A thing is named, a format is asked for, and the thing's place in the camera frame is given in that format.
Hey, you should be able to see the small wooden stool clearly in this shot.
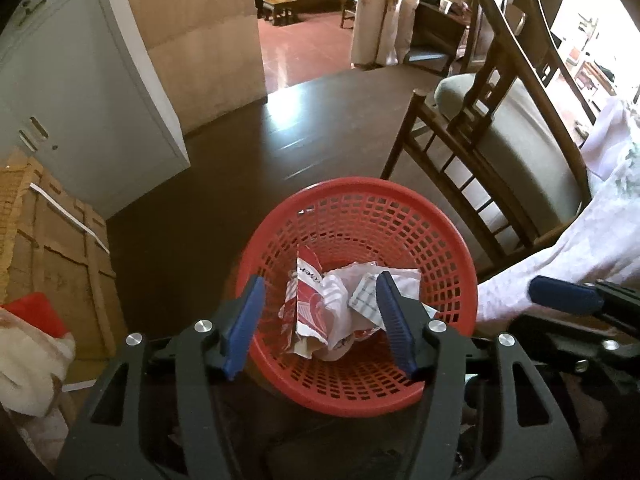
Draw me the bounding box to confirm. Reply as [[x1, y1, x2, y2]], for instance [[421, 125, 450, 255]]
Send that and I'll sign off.
[[262, 0, 301, 27]]

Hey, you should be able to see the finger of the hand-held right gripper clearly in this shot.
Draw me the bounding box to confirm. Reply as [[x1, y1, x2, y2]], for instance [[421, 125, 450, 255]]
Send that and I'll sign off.
[[529, 275, 640, 333], [507, 314, 640, 386]]

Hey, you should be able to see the grey metal cabinet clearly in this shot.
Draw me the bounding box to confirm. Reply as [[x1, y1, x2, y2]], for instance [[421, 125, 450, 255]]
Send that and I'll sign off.
[[0, 0, 192, 221]]

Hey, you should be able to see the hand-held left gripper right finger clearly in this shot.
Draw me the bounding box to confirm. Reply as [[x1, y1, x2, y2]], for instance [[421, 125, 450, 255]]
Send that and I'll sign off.
[[375, 270, 583, 480]]

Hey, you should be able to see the pink floral curtain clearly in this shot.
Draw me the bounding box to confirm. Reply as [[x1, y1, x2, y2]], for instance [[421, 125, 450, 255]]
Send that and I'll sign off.
[[350, 0, 421, 68]]

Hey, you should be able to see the dark wooden side cabinet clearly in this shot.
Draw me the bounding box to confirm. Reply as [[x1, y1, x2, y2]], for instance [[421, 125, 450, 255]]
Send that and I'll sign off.
[[405, 0, 481, 76]]

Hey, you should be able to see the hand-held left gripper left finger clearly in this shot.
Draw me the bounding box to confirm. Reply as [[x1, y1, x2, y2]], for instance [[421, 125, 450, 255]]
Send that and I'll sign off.
[[55, 275, 267, 480]]

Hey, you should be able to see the red plastic basket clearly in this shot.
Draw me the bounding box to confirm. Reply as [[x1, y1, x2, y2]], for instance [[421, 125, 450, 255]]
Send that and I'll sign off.
[[235, 176, 478, 418]]

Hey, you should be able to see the wooden armchair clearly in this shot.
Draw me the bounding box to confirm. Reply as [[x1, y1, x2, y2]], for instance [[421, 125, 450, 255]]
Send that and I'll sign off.
[[380, 0, 601, 281]]

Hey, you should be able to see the red white cigarette pack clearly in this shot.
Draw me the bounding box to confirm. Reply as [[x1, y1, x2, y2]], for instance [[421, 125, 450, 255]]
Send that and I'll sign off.
[[280, 244, 351, 358]]

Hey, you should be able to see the blue checked white packet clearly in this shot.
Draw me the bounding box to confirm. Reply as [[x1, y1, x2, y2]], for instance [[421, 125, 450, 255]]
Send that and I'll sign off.
[[348, 271, 388, 332]]

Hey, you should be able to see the pink floral tablecloth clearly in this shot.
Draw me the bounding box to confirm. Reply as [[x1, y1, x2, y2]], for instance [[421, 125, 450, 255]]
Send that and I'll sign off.
[[475, 97, 640, 326]]

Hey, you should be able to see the large corrugated cardboard box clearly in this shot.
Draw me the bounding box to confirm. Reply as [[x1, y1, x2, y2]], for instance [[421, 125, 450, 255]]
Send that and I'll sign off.
[[0, 156, 121, 391]]

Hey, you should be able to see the grey seat cushion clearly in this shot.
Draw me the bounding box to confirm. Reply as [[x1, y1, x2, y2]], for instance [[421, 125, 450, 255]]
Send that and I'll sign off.
[[432, 72, 593, 241]]

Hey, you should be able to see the white and red cloth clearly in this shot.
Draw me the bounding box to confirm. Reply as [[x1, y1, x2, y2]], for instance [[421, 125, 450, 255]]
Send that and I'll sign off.
[[0, 294, 76, 418]]

